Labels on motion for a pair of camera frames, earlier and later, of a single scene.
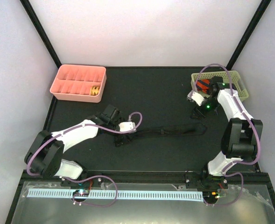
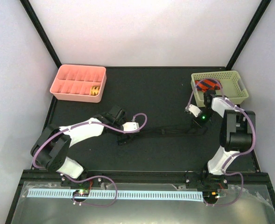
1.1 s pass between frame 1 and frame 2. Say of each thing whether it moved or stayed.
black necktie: stayed
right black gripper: moved
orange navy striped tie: stayed
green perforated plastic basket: stayed
